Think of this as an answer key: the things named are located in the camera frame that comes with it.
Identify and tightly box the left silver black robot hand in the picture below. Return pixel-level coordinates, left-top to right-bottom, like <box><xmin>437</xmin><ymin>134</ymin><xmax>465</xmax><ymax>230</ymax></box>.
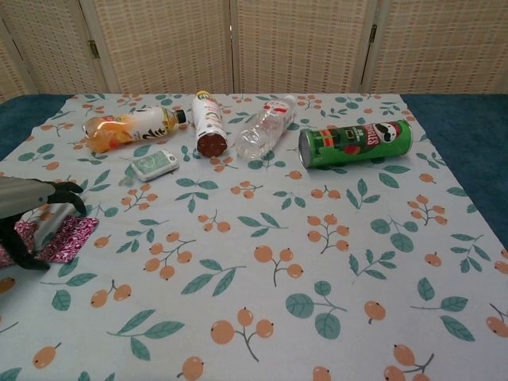
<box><xmin>0</xmin><ymin>176</ymin><xmax>87</xmax><ymax>271</ymax></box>

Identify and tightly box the pink patterned packet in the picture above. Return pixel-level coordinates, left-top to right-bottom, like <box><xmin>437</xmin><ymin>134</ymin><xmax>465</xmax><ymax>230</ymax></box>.
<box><xmin>0</xmin><ymin>216</ymin><xmax>99</xmax><ymax>267</ymax></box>

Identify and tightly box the orange juice bottle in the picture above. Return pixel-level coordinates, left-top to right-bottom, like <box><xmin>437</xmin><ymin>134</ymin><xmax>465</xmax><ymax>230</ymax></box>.
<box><xmin>82</xmin><ymin>106</ymin><xmax>187</xmax><ymax>154</ymax></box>

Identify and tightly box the green chewing gum box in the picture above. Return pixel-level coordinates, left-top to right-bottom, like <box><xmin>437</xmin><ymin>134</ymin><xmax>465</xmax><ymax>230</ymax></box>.
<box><xmin>131</xmin><ymin>148</ymin><xmax>179</xmax><ymax>183</ymax></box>

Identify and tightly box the white label yellow cap bottle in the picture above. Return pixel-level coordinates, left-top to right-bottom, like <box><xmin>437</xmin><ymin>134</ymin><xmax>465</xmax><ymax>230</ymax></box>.
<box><xmin>190</xmin><ymin>90</ymin><xmax>230</xmax><ymax>159</ymax></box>

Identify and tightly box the floral fruit print tablecloth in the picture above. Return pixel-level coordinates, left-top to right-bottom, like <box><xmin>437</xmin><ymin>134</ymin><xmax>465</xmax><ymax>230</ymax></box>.
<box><xmin>0</xmin><ymin>93</ymin><xmax>508</xmax><ymax>381</ymax></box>

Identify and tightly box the clear water bottle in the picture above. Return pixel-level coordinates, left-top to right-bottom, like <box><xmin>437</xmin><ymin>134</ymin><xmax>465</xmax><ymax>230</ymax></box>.
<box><xmin>235</xmin><ymin>94</ymin><xmax>297</xmax><ymax>160</ymax></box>

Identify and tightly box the woven bamboo folding screen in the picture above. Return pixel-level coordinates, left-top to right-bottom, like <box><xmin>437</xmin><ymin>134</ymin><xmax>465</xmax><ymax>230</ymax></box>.
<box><xmin>0</xmin><ymin>0</ymin><xmax>508</xmax><ymax>102</ymax></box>

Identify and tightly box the green Pringles can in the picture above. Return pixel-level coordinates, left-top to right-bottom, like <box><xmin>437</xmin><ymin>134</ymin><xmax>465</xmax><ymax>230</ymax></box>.
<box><xmin>298</xmin><ymin>118</ymin><xmax>414</xmax><ymax>170</ymax></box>

